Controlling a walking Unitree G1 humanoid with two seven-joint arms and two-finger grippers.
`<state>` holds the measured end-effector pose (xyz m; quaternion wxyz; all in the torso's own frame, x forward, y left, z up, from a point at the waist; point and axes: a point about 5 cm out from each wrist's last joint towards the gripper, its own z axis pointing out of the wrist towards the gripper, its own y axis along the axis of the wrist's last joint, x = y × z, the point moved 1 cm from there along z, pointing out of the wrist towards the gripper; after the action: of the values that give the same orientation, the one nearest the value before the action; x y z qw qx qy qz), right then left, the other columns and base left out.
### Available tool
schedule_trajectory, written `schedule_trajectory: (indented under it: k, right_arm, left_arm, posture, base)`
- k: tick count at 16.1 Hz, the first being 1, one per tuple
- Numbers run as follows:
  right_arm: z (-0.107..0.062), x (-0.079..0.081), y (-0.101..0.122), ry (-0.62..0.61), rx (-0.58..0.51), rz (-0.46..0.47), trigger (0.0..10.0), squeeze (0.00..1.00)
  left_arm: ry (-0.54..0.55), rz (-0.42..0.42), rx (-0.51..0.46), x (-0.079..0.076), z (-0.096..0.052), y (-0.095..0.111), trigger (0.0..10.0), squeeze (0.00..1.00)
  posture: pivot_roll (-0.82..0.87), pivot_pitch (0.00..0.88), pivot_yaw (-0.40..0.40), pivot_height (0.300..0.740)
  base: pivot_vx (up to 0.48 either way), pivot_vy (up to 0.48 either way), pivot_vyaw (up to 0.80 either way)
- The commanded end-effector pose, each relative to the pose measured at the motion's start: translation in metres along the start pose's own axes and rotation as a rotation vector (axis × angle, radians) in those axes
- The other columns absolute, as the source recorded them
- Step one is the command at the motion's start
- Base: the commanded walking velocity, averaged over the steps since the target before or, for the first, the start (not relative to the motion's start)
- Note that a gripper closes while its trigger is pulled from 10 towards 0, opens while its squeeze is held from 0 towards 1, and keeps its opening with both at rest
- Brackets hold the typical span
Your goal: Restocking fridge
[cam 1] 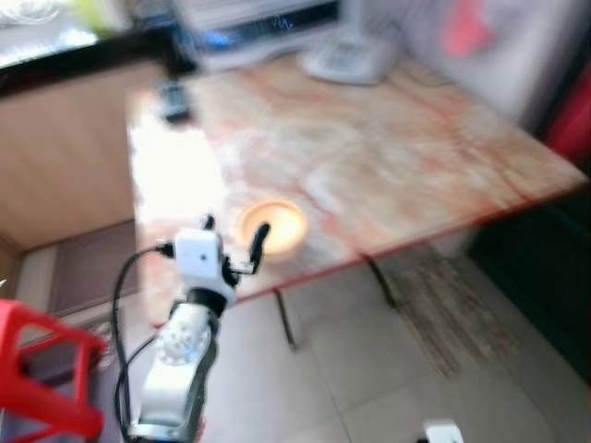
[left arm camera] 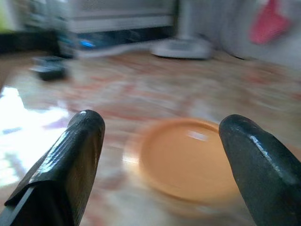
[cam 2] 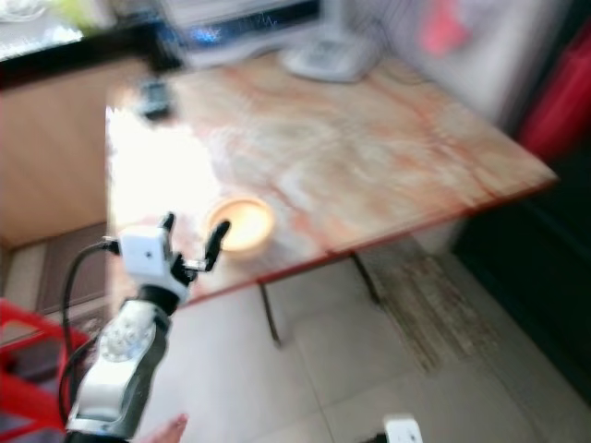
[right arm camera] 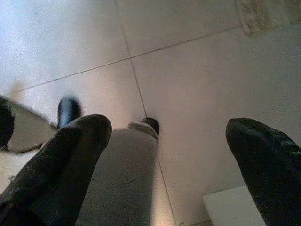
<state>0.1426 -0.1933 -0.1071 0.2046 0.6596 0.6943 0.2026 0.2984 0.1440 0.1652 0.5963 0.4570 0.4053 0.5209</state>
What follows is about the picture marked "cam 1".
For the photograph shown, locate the pale round bowl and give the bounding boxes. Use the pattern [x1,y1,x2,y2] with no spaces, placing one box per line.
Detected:
[238,198,308,256]

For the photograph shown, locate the small black device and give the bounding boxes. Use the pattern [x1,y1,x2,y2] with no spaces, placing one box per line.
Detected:
[157,81,193,124]

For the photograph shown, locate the marble top table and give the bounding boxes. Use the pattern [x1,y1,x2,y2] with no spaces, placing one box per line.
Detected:
[127,54,588,350]

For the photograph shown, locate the wooden kitchen cabinet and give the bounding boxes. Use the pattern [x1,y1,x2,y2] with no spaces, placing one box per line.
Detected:
[0,60,167,252]

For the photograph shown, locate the grey appliance dark front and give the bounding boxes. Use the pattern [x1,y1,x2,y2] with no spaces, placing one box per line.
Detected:
[174,0,344,71]

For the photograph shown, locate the brown floor mat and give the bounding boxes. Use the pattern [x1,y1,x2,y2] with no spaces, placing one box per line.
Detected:
[379,254,514,379]

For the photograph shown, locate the red container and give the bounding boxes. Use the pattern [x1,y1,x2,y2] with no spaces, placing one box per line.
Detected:
[545,65,591,169]

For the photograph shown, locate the black cabinet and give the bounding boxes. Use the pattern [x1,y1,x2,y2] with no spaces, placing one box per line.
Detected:
[466,185,591,381]

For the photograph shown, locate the red plastic stool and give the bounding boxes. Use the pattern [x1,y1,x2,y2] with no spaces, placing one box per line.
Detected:
[0,300,108,440]

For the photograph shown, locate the grey bag red print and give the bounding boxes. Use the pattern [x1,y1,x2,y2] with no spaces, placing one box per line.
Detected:
[397,0,575,130]

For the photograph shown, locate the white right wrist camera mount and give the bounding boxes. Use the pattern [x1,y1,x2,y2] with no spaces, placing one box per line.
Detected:
[423,420,464,443]

